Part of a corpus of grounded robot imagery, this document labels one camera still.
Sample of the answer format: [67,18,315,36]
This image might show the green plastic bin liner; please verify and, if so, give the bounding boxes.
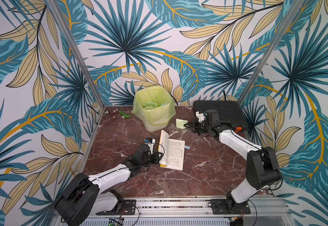
[131,85,177,126]

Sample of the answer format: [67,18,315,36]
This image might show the white plastic trash bin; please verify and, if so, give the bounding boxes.
[134,86,174,133]

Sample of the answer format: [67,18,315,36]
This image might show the right aluminium frame post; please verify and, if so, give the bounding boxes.
[238,0,305,106]

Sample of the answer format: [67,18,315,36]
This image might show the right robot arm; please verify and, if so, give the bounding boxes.
[184,109,282,205]

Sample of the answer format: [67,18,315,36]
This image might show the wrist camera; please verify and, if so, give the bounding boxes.
[195,111,206,123]
[145,137,156,148]

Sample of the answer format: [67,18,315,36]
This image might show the pale green sticky note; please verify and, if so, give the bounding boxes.
[176,119,188,129]

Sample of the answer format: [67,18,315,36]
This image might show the black tool case orange latches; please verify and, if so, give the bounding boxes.
[193,100,248,132]

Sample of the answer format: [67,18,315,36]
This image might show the left aluminium frame post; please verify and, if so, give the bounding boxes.
[47,0,105,110]

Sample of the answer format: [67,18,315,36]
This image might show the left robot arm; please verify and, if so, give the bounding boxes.
[54,143,166,226]

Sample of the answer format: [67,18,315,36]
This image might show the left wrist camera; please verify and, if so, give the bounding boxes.
[145,137,156,148]

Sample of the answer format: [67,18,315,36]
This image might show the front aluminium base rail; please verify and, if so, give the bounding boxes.
[82,195,296,226]

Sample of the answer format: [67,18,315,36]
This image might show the aluminium frame post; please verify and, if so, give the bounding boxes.
[238,0,305,106]
[47,0,105,110]

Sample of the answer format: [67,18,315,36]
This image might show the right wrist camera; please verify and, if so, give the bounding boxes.
[195,111,206,123]

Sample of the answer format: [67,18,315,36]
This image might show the yellow cartoon cover book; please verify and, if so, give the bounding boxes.
[158,130,185,171]

